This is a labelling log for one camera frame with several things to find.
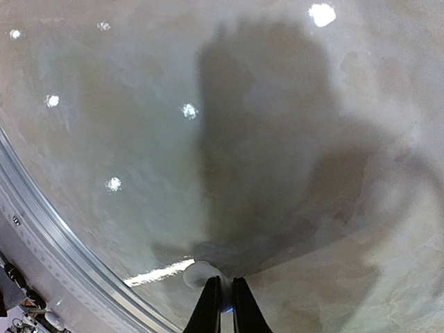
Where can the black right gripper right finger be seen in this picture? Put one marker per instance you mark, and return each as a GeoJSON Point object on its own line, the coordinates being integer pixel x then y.
{"type": "Point", "coordinates": [247, 317]}

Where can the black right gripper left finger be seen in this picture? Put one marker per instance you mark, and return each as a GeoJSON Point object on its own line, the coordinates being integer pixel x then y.
{"type": "Point", "coordinates": [206, 317]}

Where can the aluminium table front rail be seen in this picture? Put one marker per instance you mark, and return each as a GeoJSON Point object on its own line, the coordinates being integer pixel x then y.
{"type": "Point", "coordinates": [75, 283]}

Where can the white earbud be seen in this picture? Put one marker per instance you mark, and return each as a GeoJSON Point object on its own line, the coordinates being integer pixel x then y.
{"type": "Point", "coordinates": [197, 274]}

